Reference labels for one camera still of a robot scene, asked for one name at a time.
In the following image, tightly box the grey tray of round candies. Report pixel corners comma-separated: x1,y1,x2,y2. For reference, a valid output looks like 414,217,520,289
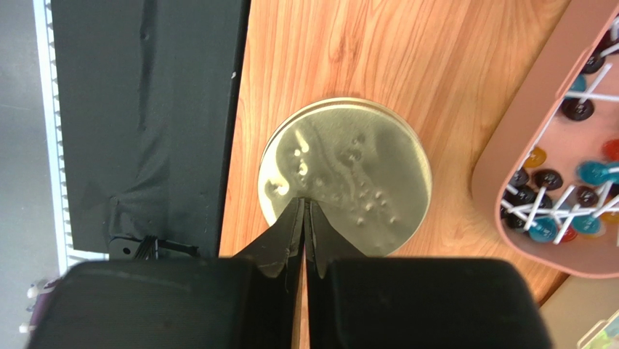
541,276,618,348

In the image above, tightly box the aluminium rail frame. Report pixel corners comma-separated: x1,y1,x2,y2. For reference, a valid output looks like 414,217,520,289
32,0,108,275

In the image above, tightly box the gold round lid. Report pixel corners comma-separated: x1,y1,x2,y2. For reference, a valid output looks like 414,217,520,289
257,97,432,256

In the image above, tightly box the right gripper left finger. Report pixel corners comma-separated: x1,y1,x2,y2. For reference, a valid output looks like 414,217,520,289
28,198,305,348

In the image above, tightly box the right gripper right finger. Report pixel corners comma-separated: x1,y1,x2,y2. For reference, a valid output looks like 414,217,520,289
304,201,553,348

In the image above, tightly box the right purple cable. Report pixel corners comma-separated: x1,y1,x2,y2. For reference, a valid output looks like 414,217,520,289
19,278,64,335

